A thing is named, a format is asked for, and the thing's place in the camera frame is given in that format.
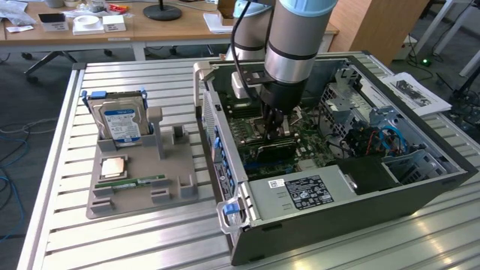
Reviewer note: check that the white box with black top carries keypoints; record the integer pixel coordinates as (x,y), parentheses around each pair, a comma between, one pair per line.
(54,24)

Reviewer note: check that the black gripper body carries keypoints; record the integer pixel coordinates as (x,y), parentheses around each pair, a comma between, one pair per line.
(283,95)

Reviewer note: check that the grey parts rack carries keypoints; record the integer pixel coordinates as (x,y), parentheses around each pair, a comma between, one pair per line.
(150,174)

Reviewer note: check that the wooden desk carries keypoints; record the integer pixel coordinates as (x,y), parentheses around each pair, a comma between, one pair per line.
(168,31)

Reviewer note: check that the open socket cover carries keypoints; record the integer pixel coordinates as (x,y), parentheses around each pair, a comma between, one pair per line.
(296,116)

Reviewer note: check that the graphics card with black cooler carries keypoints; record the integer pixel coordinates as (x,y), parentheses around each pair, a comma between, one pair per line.
(275,153)

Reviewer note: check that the black round lamp base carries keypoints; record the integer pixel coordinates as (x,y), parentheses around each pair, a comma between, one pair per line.
(163,14)

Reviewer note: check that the device with green light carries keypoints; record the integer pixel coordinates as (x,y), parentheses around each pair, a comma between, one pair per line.
(424,61)

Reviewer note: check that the white box with tape roll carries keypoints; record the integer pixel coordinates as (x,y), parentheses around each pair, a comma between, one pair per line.
(88,25)

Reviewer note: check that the grey power supply with label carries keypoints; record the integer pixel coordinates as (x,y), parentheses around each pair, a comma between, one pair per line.
(270,202)

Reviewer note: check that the clear plastic bag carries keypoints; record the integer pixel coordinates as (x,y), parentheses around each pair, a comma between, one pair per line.
(15,12)

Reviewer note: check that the blue expansion slot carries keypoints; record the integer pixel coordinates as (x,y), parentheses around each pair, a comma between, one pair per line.
(252,165)

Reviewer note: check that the loose green RAM stick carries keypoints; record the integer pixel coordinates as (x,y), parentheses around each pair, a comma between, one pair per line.
(127,182)

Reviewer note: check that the plain white box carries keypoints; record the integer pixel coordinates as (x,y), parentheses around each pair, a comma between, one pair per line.
(114,24)

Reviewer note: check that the small white card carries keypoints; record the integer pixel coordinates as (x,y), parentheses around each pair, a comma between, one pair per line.
(19,28)

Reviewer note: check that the wooden cabinet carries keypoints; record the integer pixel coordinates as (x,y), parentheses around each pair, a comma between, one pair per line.
(383,28)

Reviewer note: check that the hard disk in blue caddy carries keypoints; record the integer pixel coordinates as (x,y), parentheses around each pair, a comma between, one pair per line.
(120,123)

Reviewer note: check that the large metal disk bay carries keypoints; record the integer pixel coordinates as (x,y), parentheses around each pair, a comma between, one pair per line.
(338,112)

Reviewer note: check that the green motherboard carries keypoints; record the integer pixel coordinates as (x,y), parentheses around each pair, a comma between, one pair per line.
(311,152)

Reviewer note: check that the white table frame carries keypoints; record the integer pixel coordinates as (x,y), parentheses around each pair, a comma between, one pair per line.
(443,17)

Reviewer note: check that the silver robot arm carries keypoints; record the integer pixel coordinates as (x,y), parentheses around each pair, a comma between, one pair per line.
(292,36)

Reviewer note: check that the white paper pile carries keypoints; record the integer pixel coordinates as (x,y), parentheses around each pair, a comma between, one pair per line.
(215,24)

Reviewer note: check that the CPU socket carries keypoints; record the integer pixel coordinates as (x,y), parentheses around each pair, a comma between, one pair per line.
(258,126)

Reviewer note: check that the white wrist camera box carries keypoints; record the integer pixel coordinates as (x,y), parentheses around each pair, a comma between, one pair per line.
(242,87)

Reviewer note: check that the black chair base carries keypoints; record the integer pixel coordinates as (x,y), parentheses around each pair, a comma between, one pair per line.
(43,60)

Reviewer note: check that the red small item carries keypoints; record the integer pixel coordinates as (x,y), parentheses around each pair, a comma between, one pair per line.
(116,8)

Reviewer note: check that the dark grey PC case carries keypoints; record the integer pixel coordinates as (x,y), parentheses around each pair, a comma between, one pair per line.
(338,225)

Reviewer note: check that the small metal disk bay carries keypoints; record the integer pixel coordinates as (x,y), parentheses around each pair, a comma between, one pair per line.
(412,168)

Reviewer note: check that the CPU with metal lid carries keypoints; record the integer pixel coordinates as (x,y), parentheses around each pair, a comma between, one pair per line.
(112,167)

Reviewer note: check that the printed paper stack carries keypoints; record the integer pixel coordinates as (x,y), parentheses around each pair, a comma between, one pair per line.
(416,95)

